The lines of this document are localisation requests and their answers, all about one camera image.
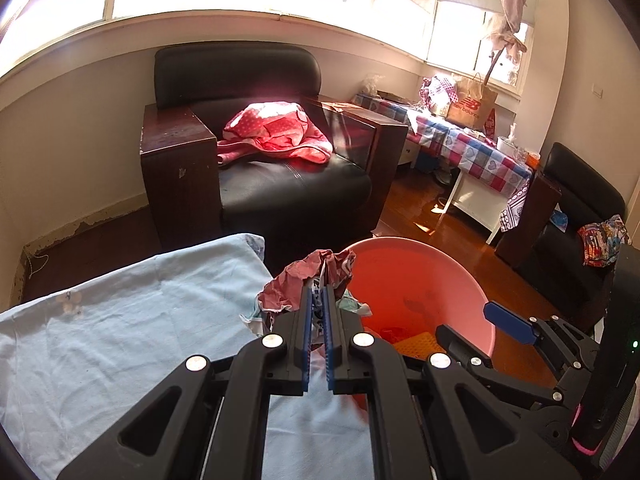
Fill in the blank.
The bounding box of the yellow foam fruit net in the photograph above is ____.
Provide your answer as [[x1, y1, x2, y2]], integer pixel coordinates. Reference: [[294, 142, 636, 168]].
[[393, 332, 445, 361]]

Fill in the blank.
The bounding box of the red polka dot cloth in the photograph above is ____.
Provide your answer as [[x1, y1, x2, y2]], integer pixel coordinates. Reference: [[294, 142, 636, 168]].
[[217, 101, 333, 166]]

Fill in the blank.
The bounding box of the black leather armchair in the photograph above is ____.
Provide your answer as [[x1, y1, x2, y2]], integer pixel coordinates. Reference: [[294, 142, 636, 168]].
[[140, 41, 408, 272]]

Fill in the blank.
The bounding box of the colourful snack bag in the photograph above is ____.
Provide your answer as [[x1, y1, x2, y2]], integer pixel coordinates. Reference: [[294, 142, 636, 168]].
[[577, 214, 630, 268]]

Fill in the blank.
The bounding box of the checkered cloth side table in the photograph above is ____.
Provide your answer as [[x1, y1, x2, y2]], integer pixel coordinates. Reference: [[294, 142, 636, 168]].
[[352, 93, 533, 242]]

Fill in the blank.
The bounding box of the red white paper ball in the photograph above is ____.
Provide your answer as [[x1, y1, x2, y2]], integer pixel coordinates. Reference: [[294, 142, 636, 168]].
[[240, 248, 372, 336]]

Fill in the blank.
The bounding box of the brown paper shopping bag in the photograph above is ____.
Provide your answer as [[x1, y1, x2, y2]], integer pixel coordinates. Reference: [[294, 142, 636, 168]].
[[446, 74, 498, 131]]

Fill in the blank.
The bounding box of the pink plastic trash bin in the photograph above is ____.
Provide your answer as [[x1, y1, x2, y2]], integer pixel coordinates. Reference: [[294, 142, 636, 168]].
[[348, 236, 496, 356]]

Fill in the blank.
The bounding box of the light blue floral tablecloth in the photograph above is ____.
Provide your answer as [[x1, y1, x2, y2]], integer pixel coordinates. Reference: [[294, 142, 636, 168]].
[[1, 234, 373, 479]]

